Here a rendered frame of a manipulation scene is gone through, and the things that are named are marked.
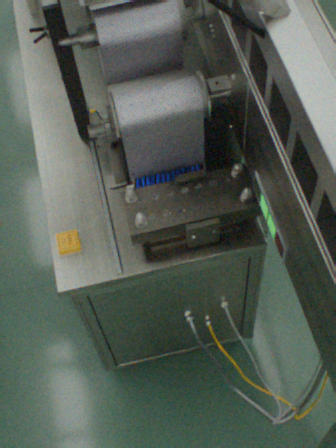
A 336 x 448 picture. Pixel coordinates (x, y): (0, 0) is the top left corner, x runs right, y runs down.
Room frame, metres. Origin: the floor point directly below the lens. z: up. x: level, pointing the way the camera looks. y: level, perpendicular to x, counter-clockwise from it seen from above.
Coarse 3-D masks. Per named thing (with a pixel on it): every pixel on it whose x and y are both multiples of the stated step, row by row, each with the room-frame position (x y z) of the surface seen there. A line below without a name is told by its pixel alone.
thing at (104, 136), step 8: (96, 128) 1.20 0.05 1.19; (104, 128) 1.19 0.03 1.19; (96, 136) 1.21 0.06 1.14; (104, 136) 1.21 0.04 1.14; (112, 136) 1.18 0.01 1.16; (104, 144) 1.18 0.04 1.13; (112, 144) 1.18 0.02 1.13; (112, 152) 1.19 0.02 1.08; (120, 152) 1.19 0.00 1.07; (112, 160) 1.19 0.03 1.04; (120, 160) 1.19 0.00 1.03; (112, 168) 1.19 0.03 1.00; (120, 168) 1.19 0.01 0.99; (112, 176) 1.22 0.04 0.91; (120, 176) 1.19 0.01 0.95; (112, 184) 1.19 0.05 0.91; (120, 184) 1.18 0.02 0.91
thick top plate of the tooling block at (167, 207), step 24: (120, 192) 1.07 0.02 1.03; (144, 192) 1.05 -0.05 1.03; (168, 192) 1.03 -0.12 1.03; (192, 192) 1.01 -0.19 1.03; (216, 192) 0.99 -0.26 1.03; (240, 192) 0.98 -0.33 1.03; (144, 216) 0.96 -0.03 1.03; (168, 216) 0.95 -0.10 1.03; (192, 216) 0.93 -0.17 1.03; (216, 216) 0.92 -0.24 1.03; (240, 216) 0.92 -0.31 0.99; (144, 240) 0.91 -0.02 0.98
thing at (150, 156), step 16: (192, 128) 1.11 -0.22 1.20; (128, 144) 1.11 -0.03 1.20; (144, 144) 1.11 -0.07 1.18; (160, 144) 1.11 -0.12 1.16; (176, 144) 1.11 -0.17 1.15; (192, 144) 1.11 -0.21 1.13; (128, 160) 1.11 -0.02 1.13; (144, 160) 1.11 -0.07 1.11; (160, 160) 1.11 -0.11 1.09; (176, 160) 1.11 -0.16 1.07; (192, 160) 1.11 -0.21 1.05; (144, 176) 1.11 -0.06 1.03
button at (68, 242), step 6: (60, 234) 1.03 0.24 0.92; (66, 234) 1.02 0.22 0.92; (72, 234) 1.02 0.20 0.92; (78, 234) 1.02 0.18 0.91; (60, 240) 1.01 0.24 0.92; (66, 240) 1.00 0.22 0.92; (72, 240) 1.00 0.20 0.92; (78, 240) 1.00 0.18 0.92; (60, 246) 0.99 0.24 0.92; (66, 246) 0.98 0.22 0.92; (72, 246) 0.98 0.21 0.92; (78, 246) 0.97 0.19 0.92; (60, 252) 0.97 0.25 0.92; (66, 252) 0.97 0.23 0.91; (72, 252) 0.97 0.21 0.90
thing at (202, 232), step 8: (192, 224) 0.91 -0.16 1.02; (200, 224) 0.90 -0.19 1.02; (208, 224) 0.90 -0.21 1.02; (216, 224) 0.90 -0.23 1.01; (192, 232) 0.89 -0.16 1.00; (200, 232) 0.89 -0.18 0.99; (208, 232) 0.89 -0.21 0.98; (216, 232) 0.90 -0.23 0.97; (192, 240) 0.89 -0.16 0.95; (200, 240) 0.89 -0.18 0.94; (208, 240) 0.89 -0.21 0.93; (216, 240) 0.90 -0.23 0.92
